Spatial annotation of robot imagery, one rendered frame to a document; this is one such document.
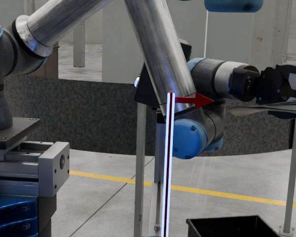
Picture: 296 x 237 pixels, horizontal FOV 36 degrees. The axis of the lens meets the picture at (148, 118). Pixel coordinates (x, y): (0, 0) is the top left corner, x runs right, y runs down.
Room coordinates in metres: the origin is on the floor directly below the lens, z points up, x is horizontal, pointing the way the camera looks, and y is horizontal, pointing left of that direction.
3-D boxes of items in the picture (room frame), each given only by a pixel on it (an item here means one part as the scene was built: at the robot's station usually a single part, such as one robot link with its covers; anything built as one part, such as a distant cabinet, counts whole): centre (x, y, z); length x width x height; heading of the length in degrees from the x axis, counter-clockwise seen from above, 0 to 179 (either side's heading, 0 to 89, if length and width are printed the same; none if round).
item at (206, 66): (0.96, -0.13, 1.17); 0.11 x 0.08 x 0.09; 35
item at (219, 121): (0.95, -0.12, 1.08); 0.11 x 0.08 x 0.11; 159
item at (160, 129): (1.18, -0.04, 0.96); 0.03 x 0.03 x 0.20; 88
